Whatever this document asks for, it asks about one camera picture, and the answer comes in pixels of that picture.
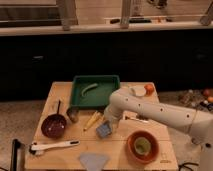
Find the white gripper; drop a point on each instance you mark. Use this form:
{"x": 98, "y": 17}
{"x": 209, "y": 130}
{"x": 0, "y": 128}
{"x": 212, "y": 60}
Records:
{"x": 113, "y": 121}

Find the blue sponge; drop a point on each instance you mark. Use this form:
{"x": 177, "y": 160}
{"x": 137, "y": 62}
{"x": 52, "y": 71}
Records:
{"x": 104, "y": 130}

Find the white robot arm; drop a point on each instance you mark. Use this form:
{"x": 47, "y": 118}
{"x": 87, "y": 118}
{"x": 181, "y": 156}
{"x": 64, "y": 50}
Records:
{"x": 195, "y": 123}

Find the green plastic tray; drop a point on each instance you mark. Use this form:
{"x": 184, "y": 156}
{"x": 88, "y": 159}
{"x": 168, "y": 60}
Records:
{"x": 97, "y": 98}

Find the white cup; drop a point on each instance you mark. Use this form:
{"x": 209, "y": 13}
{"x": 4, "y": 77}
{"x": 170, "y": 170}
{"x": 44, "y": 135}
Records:
{"x": 138, "y": 91}

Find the green cucumber toy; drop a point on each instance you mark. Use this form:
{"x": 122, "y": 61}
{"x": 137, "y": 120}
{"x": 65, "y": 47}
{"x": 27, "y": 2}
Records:
{"x": 89, "y": 87}

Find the small metal cup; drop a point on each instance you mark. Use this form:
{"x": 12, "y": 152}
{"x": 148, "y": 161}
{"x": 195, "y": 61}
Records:
{"x": 72, "y": 113}

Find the green item in bowl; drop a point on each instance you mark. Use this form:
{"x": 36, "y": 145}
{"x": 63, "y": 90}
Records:
{"x": 142, "y": 146}

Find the orange bowl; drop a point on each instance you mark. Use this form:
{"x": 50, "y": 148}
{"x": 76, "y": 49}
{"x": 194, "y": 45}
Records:
{"x": 143, "y": 159}

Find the orange tomato toy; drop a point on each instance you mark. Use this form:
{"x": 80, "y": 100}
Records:
{"x": 149, "y": 89}

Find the grey triangular cloth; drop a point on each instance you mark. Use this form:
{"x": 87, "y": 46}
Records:
{"x": 93, "y": 161}

